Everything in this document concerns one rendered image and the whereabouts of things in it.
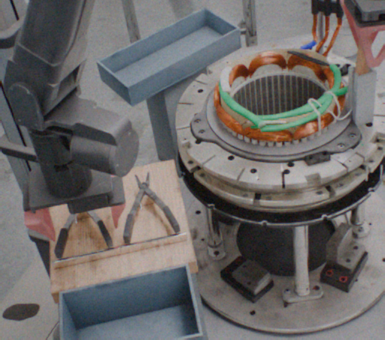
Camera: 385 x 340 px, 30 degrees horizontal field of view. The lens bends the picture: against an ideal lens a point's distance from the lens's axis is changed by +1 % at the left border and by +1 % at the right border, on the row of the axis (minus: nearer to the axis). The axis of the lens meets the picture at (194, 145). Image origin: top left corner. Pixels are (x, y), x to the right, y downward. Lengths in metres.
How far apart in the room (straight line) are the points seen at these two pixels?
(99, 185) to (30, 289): 1.16
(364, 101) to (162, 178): 0.31
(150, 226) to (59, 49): 0.34
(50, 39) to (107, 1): 2.90
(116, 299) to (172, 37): 0.59
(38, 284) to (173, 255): 1.12
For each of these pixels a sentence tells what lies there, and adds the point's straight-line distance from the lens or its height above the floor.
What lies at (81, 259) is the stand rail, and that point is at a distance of 0.96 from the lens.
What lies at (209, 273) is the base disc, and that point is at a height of 0.80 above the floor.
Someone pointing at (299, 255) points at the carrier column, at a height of 0.92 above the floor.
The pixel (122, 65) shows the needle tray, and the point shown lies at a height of 1.03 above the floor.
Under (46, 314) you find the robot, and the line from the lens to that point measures 1.96.
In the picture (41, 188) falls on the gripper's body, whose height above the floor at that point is 1.18.
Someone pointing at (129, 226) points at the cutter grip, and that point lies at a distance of 0.95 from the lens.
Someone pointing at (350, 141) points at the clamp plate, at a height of 1.10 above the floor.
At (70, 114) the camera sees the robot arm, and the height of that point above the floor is 1.30.
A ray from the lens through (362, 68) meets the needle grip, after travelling 1.00.
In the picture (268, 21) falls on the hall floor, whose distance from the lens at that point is 3.30.
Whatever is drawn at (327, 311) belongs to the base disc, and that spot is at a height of 0.80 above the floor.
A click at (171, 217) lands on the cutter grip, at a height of 1.10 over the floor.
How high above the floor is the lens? 1.79
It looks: 42 degrees down
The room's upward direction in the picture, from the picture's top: 9 degrees counter-clockwise
